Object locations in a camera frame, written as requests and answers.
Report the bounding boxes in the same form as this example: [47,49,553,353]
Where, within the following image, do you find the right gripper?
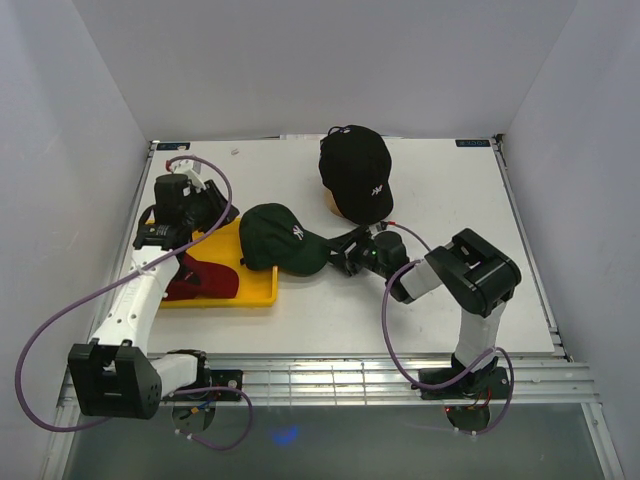
[320,223,391,280]

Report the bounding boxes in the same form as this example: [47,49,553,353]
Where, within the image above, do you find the red baseball cap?
[165,254,239,301]

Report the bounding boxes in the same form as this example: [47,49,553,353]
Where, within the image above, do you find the dark green baseball cap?
[239,203,330,276]

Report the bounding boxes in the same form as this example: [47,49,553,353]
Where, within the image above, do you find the black cap white logo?
[319,125,394,225]

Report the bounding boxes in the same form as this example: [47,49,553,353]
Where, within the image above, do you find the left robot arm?
[68,171,239,419]

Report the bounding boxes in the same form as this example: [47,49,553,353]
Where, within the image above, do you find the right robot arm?
[328,222,522,401]

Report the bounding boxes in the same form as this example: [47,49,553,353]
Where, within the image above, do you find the wooden hat stand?
[324,190,342,217]

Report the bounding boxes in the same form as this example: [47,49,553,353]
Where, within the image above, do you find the yellow plastic tray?
[161,219,278,309]

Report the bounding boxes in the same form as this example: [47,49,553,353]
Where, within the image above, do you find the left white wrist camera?
[165,156,206,192]

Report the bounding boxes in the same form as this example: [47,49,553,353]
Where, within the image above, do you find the aluminium frame rail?
[57,355,601,407]

